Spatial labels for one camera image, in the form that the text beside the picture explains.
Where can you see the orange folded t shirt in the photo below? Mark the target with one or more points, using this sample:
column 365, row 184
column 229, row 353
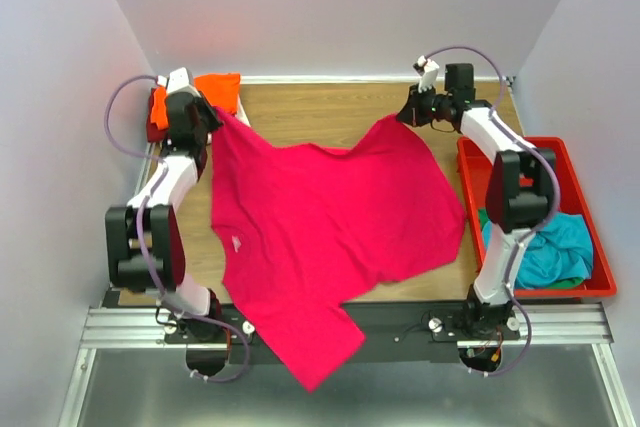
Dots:
column 220, row 90

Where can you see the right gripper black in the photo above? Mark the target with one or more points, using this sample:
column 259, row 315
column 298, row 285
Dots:
column 417, row 108

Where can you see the white folded t shirt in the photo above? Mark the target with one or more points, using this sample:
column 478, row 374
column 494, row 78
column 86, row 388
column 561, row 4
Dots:
column 241, row 114

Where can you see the dark red folded t shirt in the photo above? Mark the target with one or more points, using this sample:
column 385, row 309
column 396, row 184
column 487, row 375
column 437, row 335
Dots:
column 154, row 135

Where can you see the green t shirt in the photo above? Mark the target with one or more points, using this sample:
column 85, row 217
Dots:
column 483, row 218

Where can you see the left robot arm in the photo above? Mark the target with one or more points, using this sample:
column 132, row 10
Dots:
column 144, row 246

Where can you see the teal t shirt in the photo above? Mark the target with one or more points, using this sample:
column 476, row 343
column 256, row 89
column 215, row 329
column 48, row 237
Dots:
column 558, row 257

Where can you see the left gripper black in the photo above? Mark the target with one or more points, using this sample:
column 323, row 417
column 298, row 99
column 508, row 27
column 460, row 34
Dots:
column 204, row 117

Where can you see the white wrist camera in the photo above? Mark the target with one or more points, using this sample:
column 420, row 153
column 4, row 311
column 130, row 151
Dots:
column 177, row 81
column 428, row 71

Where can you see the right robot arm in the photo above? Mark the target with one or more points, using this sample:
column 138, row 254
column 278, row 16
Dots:
column 522, row 194

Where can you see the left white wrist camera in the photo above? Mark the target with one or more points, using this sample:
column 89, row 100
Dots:
column 177, row 81

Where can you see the aluminium frame rail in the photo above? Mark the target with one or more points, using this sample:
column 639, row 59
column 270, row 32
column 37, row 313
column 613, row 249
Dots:
column 122, row 328

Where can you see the pink t shirt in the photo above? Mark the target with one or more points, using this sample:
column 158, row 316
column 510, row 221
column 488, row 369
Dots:
column 306, row 228

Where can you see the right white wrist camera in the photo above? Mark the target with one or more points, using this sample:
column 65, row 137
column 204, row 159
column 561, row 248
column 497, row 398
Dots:
column 428, row 71

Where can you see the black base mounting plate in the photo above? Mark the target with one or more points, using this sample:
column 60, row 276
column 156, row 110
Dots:
column 437, row 331

